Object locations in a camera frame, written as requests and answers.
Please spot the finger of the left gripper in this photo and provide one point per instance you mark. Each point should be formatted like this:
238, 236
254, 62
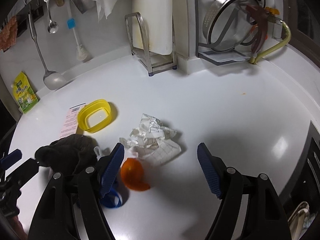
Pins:
21, 175
11, 158

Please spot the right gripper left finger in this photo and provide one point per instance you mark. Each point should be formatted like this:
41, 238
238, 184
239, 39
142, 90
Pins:
110, 166

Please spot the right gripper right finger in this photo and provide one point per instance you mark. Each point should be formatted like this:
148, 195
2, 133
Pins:
212, 168

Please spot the dark grey sock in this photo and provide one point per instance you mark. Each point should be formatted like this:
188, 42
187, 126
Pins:
69, 155

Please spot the printed paper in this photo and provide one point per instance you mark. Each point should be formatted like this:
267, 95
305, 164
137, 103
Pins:
151, 142

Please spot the yellow plastic ring lid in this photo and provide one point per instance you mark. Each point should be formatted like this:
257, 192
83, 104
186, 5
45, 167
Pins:
95, 116

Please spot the pink paper receipt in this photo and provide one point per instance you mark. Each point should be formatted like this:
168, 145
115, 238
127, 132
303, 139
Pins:
70, 125

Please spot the black kitchen sink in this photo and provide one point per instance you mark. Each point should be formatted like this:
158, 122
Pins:
303, 185

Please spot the person's left hand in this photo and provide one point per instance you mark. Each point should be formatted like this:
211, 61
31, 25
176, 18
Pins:
18, 228

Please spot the small clear plastic clip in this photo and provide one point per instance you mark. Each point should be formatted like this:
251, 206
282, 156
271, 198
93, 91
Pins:
98, 152

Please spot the yellow green seasoning pouch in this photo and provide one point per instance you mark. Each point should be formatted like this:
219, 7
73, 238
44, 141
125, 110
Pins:
23, 93

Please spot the stack of dirty dishes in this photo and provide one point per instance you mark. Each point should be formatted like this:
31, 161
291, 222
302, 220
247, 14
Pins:
300, 220

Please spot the black pot lid rack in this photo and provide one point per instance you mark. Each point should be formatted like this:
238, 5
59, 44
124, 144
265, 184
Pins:
238, 54

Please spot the steel cutting board rack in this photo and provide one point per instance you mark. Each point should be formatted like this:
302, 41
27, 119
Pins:
154, 63

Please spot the blue white bottle brush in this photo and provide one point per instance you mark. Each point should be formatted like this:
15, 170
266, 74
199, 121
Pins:
81, 53

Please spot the orange patterned dish cloth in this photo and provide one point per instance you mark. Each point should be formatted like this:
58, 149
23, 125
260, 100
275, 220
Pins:
9, 34

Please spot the small steel ladle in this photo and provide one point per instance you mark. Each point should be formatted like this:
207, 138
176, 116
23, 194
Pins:
53, 26

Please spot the steel pot lid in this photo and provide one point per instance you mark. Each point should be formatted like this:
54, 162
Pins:
227, 23

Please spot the white cutting board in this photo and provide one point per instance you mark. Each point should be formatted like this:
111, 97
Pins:
157, 17

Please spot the black wall utensil rail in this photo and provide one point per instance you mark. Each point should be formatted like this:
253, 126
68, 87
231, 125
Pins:
21, 9

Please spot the dark window frame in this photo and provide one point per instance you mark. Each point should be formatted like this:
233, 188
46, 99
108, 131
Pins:
302, 16

